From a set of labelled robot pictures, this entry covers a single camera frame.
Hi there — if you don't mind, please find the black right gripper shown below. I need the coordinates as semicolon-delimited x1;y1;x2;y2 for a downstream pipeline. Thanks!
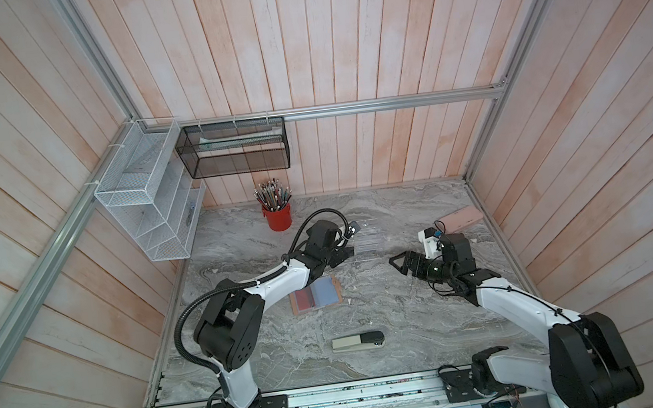
389;246;458;292

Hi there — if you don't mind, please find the black VIP card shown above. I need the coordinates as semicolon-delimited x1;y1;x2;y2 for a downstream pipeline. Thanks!
345;221;361;239

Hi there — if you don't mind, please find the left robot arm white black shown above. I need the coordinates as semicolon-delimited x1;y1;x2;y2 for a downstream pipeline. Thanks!
182;219;359;408

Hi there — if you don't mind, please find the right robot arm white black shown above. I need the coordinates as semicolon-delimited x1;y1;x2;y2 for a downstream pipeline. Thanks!
389;233;645;408

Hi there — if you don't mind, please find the clear acrylic tiered organizer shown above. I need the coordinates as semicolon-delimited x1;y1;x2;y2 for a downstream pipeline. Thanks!
351;219;404;260

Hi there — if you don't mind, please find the red pencil cup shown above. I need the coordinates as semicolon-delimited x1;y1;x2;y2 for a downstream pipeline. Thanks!
262;204;292;233

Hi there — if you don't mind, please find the pink pencil case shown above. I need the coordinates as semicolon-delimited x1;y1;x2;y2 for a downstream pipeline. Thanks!
440;205;484;234

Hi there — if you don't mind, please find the bundle of pencils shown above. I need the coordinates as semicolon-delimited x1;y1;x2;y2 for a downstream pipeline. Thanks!
254;178;292;212

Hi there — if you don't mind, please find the beige black stapler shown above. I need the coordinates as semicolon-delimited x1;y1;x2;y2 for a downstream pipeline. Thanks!
331;330;385;353

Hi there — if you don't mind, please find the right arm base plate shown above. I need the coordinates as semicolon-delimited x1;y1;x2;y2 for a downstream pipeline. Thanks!
437;366;528;404

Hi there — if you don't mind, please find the black mesh wall basket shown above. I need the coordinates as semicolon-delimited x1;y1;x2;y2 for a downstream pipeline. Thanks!
175;117;291;180

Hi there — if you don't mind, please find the black corrugated cable hose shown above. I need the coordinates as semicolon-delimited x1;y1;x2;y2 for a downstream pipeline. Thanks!
159;204;372;408

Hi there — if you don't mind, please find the white wire mesh shelf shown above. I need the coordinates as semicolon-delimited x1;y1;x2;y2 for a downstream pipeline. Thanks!
95;117;206;262

